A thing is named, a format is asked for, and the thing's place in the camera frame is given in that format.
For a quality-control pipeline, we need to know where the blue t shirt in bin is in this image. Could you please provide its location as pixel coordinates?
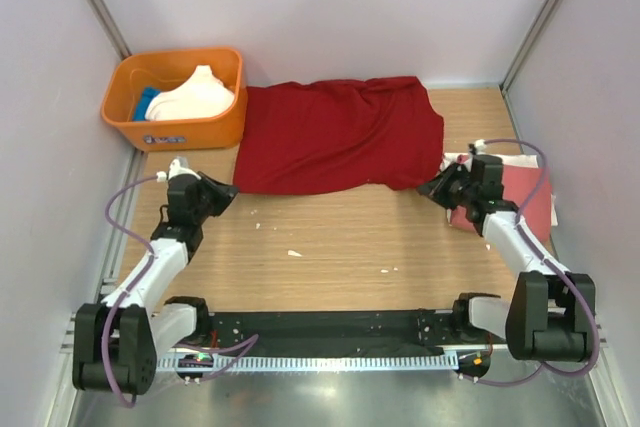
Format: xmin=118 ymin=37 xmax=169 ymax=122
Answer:
xmin=132 ymin=87 xmax=161 ymax=122

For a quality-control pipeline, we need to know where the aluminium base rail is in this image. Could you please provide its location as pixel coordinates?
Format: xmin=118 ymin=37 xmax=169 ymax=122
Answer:
xmin=59 ymin=307 xmax=609 ymax=356

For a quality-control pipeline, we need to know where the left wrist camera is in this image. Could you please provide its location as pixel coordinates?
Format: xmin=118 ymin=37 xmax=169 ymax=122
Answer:
xmin=155 ymin=156 xmax=199 ymax=183

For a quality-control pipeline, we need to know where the right aluminium frame post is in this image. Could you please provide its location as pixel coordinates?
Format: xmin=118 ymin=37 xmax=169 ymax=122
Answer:
xmin=500 ymin=0 xmax=563 ymax=95

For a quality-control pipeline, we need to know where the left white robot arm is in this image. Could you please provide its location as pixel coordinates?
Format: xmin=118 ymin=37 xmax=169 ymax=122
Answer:
xmin=72 ymin=164 xmax=238 ymax=406

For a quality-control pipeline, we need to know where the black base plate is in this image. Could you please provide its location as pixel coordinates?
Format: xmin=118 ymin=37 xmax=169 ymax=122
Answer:
xmin=169 ymin=309 xmax=512 ymax=356

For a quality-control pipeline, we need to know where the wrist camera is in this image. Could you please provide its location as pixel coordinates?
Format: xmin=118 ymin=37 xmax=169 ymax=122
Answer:
xmin=155 ymin=156 xmax=199 ymax=183
xmin=468 ymin=139 xmax=487 ymax=157

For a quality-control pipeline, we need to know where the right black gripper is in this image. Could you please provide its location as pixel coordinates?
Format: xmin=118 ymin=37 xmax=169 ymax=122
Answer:
xmin=418 ymin=161 xmax=478 ymax=211

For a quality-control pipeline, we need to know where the slotted cable duct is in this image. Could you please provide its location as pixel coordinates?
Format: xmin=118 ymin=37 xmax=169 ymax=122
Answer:
xmin=156 ymin=351 xmax=459 ymax=375

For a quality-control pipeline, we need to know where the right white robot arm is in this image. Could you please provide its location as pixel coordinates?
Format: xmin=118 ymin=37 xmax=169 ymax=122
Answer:
xmin=417 ymin=154 xmax=599 ymax=364

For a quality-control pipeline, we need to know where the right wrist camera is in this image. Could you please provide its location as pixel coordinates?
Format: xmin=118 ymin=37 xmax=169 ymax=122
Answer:
xmin=468 ymin=139 xmax=487 ymax=157

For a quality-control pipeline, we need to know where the orange plastic bin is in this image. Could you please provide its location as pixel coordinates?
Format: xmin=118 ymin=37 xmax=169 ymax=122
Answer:
xmin=101 ymin=46 xmax=248 ymax=152

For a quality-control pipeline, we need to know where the white t shirt in bin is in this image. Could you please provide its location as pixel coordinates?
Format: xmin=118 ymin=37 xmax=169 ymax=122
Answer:
xmin=144 ymin=65 xmax=236 ymax=121

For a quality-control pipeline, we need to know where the folded white t shirt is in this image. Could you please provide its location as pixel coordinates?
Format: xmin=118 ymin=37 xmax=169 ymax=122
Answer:
xmin=440 ymin=153 xmax=558 ymax=241

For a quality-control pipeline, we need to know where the dark red t shirt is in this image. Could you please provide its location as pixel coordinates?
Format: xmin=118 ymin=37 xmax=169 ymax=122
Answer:
xmin=233 ymin=76 xmax=444 ymax=195

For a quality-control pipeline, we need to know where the folded pink t shirt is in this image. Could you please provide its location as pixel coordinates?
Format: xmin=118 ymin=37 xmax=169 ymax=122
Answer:
xmin=447 ymin=162 xmax=555 ymax=238

